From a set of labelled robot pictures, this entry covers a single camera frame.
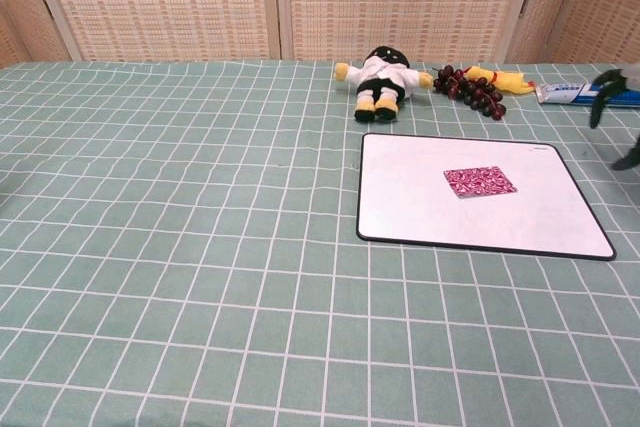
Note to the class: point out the red patterned square card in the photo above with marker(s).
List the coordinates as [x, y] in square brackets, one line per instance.
[480, 181]

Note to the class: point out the dark red grape bunch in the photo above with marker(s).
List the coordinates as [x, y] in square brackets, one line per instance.
[470, 89]

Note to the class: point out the blue white toothpaste tube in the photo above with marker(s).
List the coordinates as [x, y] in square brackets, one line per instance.
[565, 93]

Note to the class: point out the green grid-patterned tablecloth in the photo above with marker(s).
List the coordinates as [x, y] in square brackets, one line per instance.
[200, 247]

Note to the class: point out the woven bamboo screen panel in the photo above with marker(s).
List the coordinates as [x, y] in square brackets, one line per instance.
[25, 12]
[600, 17]
[160, 2]
[400, 2]
[542, 17]

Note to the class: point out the plush doll in white robe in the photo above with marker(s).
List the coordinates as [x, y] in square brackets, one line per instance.
[382, 78]

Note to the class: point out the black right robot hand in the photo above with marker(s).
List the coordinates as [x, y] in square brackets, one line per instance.
[602, 94]

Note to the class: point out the yellow rubber chicken toy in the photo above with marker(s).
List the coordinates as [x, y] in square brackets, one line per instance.
[507, 79]

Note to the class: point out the white board with black rim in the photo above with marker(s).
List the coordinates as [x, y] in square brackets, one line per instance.
[400, 197]

